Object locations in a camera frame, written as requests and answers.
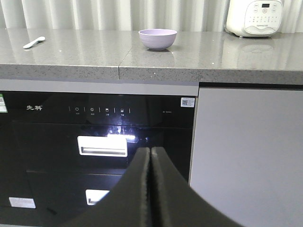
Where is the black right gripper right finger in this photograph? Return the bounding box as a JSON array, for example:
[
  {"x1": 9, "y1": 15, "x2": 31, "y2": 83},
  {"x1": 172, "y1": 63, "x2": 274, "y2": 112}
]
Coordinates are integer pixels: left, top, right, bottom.
[{"x1": 151, "y1": 147, "x2": 240, "y2": 227}]

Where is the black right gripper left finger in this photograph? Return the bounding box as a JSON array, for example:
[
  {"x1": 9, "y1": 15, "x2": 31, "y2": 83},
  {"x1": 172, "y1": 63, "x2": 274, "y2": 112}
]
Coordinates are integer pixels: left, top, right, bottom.
[{"x1": 61, "y1": 148, "x2": 151, "y2": 227}]

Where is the purple plastic bowl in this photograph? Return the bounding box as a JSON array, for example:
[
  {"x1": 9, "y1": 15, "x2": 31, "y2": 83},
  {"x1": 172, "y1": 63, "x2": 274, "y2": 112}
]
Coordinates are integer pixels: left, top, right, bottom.
[{"x1": 138, "y1": 29, "x2": 178, "y2": 50}]

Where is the pale green plastic spoon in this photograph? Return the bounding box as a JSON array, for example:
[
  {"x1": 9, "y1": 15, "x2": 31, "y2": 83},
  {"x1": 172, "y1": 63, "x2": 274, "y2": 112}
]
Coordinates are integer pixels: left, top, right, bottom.
[{"x1": 23, "y1": 36, "x2": 45, "y2": 49}]

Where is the black built-in sterilizer cabinet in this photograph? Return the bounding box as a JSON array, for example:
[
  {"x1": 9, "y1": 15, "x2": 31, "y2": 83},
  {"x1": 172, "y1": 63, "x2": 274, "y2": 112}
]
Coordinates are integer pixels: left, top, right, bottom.
[{"x1": 0, "y1": 91, "x2": 196, "y2": 227}]

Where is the grey right cabinet door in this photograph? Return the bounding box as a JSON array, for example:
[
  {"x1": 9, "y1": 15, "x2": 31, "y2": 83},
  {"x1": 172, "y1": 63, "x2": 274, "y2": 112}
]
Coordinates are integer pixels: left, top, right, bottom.
[{"x1": 190, "y1": 88, "x2": 303, "y2": 227}]

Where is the white pleated curtain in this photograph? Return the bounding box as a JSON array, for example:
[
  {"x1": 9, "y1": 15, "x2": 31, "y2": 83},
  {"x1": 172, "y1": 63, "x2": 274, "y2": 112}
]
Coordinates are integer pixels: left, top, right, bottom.
[{"x1": 0, "y1": 0, "x2": 303, "y2": 34}]

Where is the white soy milk maker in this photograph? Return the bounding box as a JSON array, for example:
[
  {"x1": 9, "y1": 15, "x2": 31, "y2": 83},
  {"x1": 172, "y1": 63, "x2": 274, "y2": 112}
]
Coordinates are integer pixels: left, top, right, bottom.
[{"x1": 225, "y1": 0, "x2": 284, "y2": 37}]

